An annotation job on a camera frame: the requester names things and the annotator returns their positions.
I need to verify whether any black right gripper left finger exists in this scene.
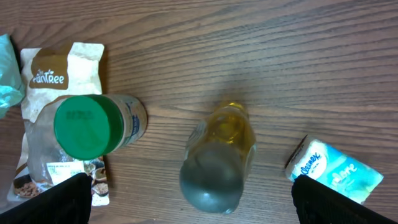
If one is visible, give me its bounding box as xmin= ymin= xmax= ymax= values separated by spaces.
xmin=1 ymin=173 xmax=92 ymax=224

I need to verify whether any yellow oil bottle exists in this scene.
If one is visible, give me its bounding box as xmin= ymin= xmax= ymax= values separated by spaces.
xmin=179 ymin=102 xmax=257 ymax=214

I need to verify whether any teal tissue pack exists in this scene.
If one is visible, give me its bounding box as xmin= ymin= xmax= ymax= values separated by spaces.
xmin=285 ymin=136 xmax=384 ymax=204

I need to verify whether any teal crinkled wrapper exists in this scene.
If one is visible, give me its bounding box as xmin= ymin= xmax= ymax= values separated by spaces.
xmin=1 ymin=34 xmax=25 ymax=118

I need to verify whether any green lid jar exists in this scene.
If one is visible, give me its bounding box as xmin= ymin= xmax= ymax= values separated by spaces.
xmin=53 ymin=95 xmax=147 ymax=161

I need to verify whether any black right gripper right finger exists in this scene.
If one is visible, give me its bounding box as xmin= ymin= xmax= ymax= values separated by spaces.
xmin=292 ymin=175 xmax=397 ymax=224

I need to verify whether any brown nut snack pouch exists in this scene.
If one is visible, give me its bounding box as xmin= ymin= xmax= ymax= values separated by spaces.
xmin=7 ymin=42 xmax=104 ymax=206

